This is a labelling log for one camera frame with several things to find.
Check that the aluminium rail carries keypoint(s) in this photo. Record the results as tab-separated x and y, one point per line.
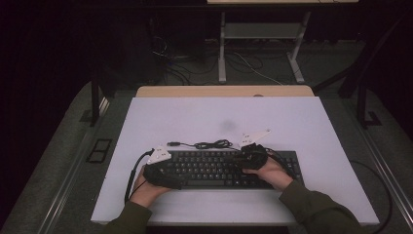
65	195
399	195

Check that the black metal stand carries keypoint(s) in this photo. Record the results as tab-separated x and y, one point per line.
94	104
361	107

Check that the black computer keyboard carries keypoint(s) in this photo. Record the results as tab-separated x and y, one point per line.
207	169

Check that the black floor socket plate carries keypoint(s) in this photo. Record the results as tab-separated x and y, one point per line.
99	150

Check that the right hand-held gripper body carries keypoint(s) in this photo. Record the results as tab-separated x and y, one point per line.
256	157

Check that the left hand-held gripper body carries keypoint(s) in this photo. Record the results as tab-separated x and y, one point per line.
157	174

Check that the person's left hand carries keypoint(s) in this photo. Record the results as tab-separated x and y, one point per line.
146	194

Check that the grey metal frame desk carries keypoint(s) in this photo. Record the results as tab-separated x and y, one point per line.
259	31

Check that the person's right hand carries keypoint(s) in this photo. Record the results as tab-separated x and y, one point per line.
272	175

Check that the white board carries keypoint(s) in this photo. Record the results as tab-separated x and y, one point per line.
195	113

